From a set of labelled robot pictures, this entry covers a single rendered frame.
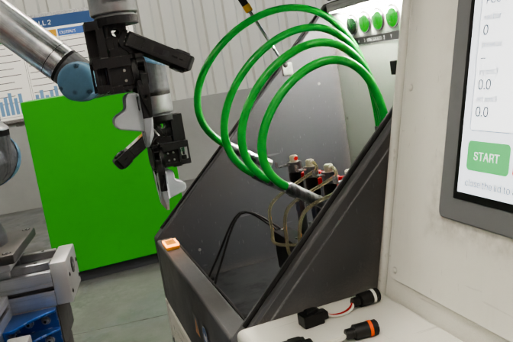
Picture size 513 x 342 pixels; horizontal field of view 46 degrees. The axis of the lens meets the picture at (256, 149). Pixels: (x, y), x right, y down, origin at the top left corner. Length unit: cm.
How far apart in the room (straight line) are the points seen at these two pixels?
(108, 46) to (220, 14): 668
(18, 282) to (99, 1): 63
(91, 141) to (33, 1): 363
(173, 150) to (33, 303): 43
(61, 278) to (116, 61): 54
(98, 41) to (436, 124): 52
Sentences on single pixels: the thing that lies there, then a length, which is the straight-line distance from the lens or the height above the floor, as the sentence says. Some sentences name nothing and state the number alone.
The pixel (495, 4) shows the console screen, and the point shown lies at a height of 135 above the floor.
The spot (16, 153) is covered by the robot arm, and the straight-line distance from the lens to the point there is 152.
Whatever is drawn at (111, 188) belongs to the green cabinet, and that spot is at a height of 61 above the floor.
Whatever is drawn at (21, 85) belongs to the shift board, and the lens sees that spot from 762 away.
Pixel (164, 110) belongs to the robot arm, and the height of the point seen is 126.
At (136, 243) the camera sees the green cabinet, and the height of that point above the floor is 19.
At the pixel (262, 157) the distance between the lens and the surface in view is 93.
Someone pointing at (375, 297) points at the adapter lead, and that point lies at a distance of 87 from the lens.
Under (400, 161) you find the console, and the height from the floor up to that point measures 117.
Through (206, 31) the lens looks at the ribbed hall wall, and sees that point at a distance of 759.
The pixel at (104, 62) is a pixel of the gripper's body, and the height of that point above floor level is 137.
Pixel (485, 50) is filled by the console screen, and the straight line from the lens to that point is 74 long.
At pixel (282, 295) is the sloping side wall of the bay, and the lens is 87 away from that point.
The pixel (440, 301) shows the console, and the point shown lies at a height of 101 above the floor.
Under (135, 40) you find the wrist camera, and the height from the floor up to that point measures 139.
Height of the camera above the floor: 133
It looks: 8 degrees down
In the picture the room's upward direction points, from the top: 9 degrees counter-clockwise
